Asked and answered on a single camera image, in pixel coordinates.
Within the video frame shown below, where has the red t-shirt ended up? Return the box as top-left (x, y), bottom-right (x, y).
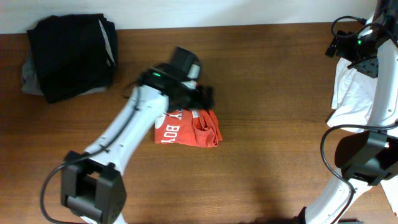
top-left (154, 110), bottom-right (223, 148)

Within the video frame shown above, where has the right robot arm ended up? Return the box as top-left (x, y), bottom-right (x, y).
top-left (293, 0), bottom-right (397, 223)

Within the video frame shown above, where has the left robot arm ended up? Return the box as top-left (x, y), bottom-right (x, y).
top-left (61, 47), bottom-right (213, 223)

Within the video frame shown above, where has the white t-shirt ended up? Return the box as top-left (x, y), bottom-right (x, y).
top-left (316, 50), bottom-right (397, 222)

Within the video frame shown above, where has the black folded garment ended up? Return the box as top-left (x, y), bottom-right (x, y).
top-left (27, 14), bottom-right (118, 103)

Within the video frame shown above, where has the grey folded garment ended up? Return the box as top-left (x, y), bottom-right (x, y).
top-left (21, 49), bottom-right (114, 101)

